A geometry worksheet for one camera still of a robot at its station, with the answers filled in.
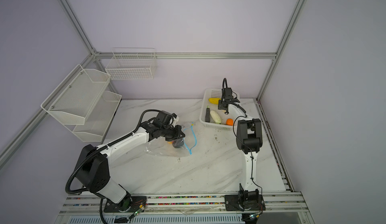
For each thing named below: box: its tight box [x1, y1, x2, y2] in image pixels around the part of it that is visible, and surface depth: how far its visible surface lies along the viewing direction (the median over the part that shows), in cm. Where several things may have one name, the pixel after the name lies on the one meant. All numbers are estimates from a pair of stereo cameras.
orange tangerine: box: [226, 118, 234, 127], surface depth 104 cm
